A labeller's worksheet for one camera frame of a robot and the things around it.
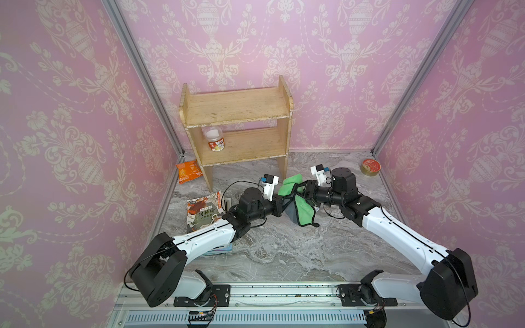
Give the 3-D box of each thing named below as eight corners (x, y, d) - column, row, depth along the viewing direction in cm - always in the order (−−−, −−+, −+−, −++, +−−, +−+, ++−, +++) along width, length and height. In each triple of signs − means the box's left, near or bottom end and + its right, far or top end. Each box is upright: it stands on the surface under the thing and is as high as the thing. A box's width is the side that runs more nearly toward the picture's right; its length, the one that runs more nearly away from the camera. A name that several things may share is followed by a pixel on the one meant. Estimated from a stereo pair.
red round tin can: (363, 175, 113) (366, 170, 109) (358, 164, 118) (361, 158, 115) (379, 175, 113) (383, 170, 109) (374, 164, 118) (377, 158, 115)
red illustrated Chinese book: (191, 232, 92) (186, 225, 87) (189, 208, 100) (184, 200, 94) (229, 220, 96) (226, 213, 90) (223, 198, 103) (221, 190, 98)
